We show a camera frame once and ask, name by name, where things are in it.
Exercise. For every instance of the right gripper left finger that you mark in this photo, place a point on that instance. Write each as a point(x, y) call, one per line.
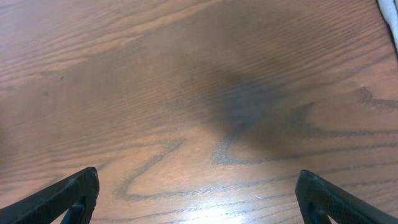
point(74, 197)

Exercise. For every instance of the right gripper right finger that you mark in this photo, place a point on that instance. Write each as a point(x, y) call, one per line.
point(321, 202)

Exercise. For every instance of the beige garment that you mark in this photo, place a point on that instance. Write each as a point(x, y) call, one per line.
point(389, 12)

